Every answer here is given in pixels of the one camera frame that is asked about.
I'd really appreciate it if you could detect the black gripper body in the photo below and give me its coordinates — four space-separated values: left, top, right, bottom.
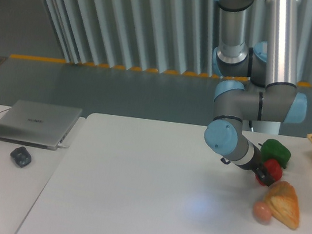
219 142 268 175

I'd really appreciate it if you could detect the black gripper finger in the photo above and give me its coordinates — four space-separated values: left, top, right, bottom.
255 168 276 187

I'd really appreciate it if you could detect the red bell pepper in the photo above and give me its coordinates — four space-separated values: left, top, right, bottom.
263 158 283 182

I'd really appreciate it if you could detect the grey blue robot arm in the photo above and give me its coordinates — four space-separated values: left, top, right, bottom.
204 0 307 186

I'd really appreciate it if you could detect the green bell pepper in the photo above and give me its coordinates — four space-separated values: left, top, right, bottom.
258 138 291 169

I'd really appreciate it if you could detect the golden pastry bread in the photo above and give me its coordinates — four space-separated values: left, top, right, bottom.
264 181 300 230

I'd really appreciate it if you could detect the brown egg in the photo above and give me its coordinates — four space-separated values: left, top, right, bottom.
253 201 272 224

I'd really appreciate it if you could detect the grey folding partition screen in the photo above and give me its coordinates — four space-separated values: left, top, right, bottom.
15 0 312 98

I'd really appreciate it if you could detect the silver closed laptop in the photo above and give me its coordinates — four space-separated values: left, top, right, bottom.
0 100 82 150

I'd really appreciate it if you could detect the dark grey computer mouse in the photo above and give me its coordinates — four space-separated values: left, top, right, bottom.
10 146 32 168

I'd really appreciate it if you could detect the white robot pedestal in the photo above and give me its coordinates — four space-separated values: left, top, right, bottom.
242 120 281 135

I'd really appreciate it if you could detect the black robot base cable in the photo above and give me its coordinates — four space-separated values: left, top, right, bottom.
246 119 257 133

